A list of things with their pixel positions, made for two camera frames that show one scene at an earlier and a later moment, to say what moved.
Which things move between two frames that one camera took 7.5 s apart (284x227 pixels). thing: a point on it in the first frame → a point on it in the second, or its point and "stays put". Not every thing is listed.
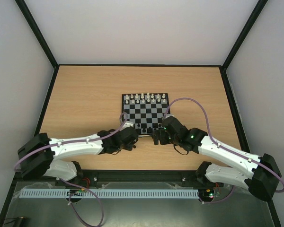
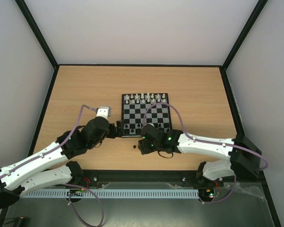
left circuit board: x=77 y=192 stays put
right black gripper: x=158 y=137 → x=142 y=146
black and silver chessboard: x=146 y=111 stays put
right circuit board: x=206 y=193 stays put
